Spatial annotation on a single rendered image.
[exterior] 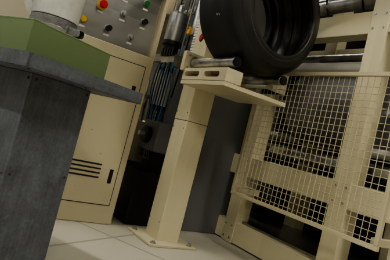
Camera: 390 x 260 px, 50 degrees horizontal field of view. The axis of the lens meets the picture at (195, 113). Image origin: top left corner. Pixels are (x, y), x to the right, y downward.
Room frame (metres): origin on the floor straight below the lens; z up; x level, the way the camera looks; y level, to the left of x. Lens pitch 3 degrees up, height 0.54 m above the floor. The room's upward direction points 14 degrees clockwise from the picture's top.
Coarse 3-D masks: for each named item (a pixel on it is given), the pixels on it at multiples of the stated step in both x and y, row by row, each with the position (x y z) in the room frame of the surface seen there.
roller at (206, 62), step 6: (192, 60) 2.01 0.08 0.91; (198, 60) 1.96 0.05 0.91; (204, 60) 1.92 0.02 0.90; (210, 60) 1.88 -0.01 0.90; (216, 60) 1.83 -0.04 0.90; (222, 60) 1.80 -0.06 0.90; (228, 60) 1.76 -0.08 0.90; (234, 60) 1.73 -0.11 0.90; (240, 60) 1.74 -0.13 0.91; (192, 66) 2.02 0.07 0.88; (198, 66) 1.97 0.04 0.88; (204, 66) 1.93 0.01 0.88; (210, 66) 1.89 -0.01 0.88; (216, 66) 1.85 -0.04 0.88; (222, 66) 1.81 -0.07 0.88; (228, 66) 1.78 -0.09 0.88; (234, 66) 1.74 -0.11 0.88
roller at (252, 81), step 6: (246, 78) 2.08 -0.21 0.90; (252, 78) 2.04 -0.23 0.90; (258, 78) 2.01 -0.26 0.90; (264, 78) 1.97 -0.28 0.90; (270, 78) 1.93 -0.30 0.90; (276, 78) 1.90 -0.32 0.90; (282, 78) 1.88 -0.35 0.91; (252, 84) 2.07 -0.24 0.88; (258, 84) 2.03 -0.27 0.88; (264, 84) 1.99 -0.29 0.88; (270, 84) 1.95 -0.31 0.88; (276, 84) 1.91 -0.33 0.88; (282, 84) 1.89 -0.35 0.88
